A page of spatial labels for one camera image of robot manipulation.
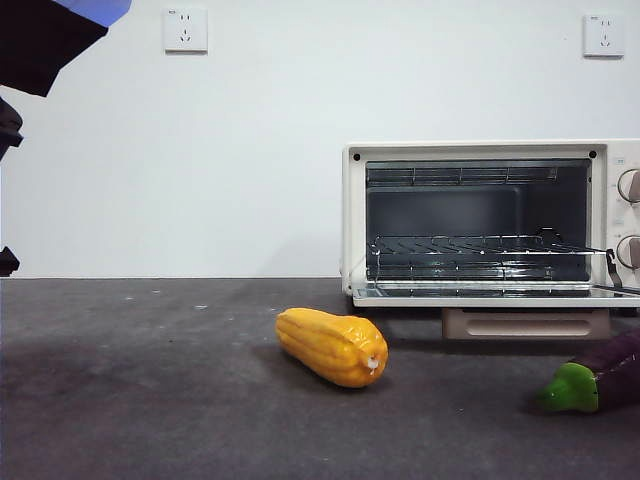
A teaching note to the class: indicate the cream toaster oven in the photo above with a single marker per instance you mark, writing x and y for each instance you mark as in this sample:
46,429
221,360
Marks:
614,220

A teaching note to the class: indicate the purple toy eggplant, green stem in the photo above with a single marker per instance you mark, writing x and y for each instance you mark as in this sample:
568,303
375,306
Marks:
615,370

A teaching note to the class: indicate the round beige oven knob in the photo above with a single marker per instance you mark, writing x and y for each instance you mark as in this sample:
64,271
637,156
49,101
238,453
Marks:
629,186
629,252

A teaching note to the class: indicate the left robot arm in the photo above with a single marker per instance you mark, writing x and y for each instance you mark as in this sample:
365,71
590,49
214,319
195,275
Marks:
40,45

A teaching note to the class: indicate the white wall socket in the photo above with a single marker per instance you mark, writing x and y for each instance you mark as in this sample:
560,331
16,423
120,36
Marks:
604,36
186,31

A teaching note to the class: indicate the yellow toy corn cob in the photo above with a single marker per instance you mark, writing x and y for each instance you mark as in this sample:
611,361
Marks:
327,346

